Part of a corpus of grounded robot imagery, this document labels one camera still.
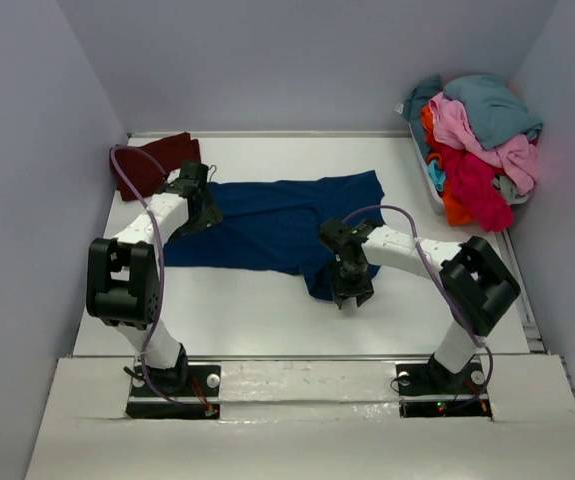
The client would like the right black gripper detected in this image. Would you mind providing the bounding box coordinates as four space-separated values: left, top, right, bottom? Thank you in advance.
327 256 375 306

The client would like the navy blue t shirt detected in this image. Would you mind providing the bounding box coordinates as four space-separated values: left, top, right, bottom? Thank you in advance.
164 170 384 302

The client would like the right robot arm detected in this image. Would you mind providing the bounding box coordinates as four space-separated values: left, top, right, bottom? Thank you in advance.
319 218 521 396

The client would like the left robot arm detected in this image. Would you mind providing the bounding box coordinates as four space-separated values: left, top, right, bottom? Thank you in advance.
86 162 222 396

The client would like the folded dark red shirt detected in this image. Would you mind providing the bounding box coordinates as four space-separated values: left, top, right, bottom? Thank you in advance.
115 132 201 198

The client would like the orange t shirt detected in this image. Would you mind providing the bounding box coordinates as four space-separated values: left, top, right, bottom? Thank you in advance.
420 105 474 226

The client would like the light blue t shirt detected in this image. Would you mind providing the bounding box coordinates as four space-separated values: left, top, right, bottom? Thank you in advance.
426 153 446 195

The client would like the magenta t shirt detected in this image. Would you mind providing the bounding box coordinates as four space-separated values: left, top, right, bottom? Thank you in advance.
438 144 514 232

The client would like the light pink t shirt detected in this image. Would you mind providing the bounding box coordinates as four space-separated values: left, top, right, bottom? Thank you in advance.
428 93 539 195

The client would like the grey blue t shirt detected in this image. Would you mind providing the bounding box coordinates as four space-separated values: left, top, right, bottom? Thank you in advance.
402 73 544 150

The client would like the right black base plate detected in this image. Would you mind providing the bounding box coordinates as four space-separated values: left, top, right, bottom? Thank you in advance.
389 360 492 419

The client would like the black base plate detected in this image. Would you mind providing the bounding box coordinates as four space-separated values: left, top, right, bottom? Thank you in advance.
123 363 221 421
389 360 492 419

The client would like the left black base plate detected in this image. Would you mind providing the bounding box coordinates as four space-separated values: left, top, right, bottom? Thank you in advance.
123 363 221 421

